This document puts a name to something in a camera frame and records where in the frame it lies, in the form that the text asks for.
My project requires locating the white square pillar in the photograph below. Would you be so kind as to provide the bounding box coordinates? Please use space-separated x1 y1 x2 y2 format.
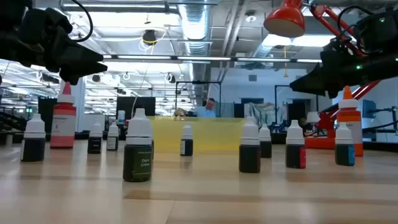
74 77 87 131

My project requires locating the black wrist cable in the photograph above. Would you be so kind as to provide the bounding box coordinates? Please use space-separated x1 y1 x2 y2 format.
70 0 94 43
336 5 374 42

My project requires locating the small bottle dark green label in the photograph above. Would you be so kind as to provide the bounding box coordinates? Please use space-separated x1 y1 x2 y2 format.
123 108 154 183

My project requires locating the person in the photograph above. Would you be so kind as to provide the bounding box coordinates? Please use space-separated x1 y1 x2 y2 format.
192 97 218 118

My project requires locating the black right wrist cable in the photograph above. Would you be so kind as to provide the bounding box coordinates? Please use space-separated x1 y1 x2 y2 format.
336 5 374 42

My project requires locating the yellow translucent plastic bin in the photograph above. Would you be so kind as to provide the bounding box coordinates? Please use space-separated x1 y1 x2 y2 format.
148 116 247 154

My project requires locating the small bottle white label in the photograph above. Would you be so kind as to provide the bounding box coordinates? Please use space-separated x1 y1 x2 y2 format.
106 120 120 152

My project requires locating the silver air duct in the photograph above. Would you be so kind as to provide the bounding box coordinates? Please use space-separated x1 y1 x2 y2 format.
177 2 213 57

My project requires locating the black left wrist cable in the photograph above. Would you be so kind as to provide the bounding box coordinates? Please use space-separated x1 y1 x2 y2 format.
70 0 94 43

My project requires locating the black partition panel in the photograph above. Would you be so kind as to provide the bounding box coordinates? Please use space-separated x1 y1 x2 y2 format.
37 96 58 133

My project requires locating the small black dropper bottle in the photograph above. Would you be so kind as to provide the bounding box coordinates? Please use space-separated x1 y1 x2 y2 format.
20 113 47 162
180 123 194 157
259 123 273 159
238 116 261 174

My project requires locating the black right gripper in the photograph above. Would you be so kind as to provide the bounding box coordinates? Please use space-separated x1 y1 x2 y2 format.
289 39 398 100

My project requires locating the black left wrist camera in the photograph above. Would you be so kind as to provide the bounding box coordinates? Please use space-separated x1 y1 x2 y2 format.
0 0 73 43

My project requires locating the small bottle pink label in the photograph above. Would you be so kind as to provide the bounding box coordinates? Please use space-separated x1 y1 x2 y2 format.
285 119 307 169

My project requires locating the yellow hanging cord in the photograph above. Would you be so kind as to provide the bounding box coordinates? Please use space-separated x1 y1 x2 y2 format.
282 45 289 78

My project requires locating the black screen panel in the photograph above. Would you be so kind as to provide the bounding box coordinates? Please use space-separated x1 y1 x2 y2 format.
116 96 156 121

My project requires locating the long light strip bar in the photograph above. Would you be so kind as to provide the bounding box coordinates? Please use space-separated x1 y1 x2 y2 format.
102 54 323 64

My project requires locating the small bottle blue label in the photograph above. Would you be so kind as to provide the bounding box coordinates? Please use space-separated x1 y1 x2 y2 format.
335 121 356 167

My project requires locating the grey crumpled sheet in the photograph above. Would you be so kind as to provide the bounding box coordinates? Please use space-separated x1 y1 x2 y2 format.
244 102 289 127

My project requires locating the black ceiling device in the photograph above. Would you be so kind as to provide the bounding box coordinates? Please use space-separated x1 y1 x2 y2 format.
142 29 157 47

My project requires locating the red desk lamp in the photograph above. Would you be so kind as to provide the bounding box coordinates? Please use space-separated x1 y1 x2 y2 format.
263 0 386 150

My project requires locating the small bottle black label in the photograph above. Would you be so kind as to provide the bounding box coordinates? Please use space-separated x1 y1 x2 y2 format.
87 119 103 155

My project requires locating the large red squeeze bottle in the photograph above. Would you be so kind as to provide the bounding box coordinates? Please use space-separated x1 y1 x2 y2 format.
50 82 77 149

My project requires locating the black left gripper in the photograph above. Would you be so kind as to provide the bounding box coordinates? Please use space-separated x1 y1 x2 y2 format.
0 29 109 86

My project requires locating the large orange squeeze bottle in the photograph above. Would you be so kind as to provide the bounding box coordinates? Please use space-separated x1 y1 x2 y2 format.
336 85 364 157

